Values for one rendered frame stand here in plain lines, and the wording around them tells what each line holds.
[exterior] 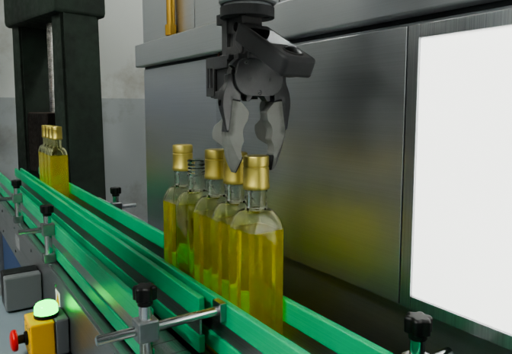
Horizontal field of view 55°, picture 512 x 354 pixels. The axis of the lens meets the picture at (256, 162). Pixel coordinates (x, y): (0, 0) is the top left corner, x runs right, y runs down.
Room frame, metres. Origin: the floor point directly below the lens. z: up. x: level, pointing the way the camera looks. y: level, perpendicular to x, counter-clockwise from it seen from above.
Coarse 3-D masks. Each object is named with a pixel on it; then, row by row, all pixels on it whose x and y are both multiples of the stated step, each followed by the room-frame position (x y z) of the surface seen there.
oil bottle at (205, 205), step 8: (200, 200) 0.74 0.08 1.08; (208, 200) 0.72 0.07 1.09; (216, 200) 0.72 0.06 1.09; (224, 200) 0.73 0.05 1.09; (200, 208) 0.73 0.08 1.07; (208, 208) 0.71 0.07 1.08; (200, 216) 0.73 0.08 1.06; (208, 216) 0.71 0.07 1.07; (200, 224) 0.73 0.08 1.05; (208, 224) 0.71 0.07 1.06; (200, 232) 0.73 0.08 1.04; (208, 232) 0.71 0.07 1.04; (200, 240) 0.73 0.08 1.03; (208, 240) 0.71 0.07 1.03; (200, 248) 0.73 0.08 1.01; (208, 248) 0.71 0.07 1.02; (200, 256) 0.73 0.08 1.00; (208, 256) 0.71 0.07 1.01; (200, 264) 0.73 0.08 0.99; (208, 264) 0.71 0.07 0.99; (200, 272) 0.73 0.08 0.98; (208, 272) 0.71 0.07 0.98; (200, 280) 0.73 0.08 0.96; (208, 280) 0.71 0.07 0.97
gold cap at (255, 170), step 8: (248, 160) 0.63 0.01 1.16; (256, 160) 0.63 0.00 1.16; (264, 160) 0.63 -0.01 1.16; (248, 168) 0.63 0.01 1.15; (256, 168) 0.63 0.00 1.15; (264, 168) 0.63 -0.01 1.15; (248, 176) 0.63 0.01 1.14; (256, 176) 0.63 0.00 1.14; (264, 176) 0.63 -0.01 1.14; (248, 184) 0.63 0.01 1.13; (256, 184) 0.63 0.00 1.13; (264, 184) 0.63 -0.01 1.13
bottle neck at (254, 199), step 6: (246, 192) 0.64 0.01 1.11; (252, 192) 0.63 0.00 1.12; (258, 192) 0.63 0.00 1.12; (264, 192) 0.64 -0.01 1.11; (246, 198) 0.64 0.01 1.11; (252, 198) 0.63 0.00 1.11; (258, 198) 0.63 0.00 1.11; (264, 198) 0.64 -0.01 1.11; (246, 204) 0.64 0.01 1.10; (252, 204) 0.63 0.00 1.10; (258, 204) 0.63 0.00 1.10; (264, 204) 0.64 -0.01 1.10
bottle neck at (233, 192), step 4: (228, 184) 0.69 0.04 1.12; (240, 184) 0.68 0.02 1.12; (228, 188) 0.69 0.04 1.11; (232, 188) 0.68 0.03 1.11; (236, 188) 0.68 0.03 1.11; (240, 188) 0.68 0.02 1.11; (228, 192) 0.69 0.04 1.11; (232, 192) 0.68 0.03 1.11; (236, 192) 0.68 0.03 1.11; (240, 192) 0.68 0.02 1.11; (244, 192) 0.69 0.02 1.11; (228, 196) 0.69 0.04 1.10; (232, 196) 0.68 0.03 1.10; (236, 196) 0.68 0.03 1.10; (240, 196) 0.68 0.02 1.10; (244, 196) 0.69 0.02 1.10; (228, 200) 0.68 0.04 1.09; (232, 200) 0.68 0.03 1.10; (236, 200) 0.68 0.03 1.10; (240, 200) 0.68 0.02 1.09; (244, 200) 0.69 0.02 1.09
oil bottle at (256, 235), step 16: (240, 224) 0.63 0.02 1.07; (256, 224) 0.61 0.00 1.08; (272, 224) 0.63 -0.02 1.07; (240, 240) 0.63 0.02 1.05; (256, 240) 0.61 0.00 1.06; (272, 240) 0.63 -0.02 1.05; (240, 256) 0.63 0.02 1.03; (256, 256) 0.61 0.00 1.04; (272, 256) 0.63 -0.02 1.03; (240, 272) 0.63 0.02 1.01; (256, 272) 0.61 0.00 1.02; (272, 272) 0.63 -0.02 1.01; (240, 288) 0.63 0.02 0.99; (256, 288) 0.61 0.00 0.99; (272, 288) 0.63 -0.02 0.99; (240, 304) 0.63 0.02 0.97; (256, 304) 0.61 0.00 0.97; (272, 304) 0.63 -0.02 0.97; (272, 320) 0.63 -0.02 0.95
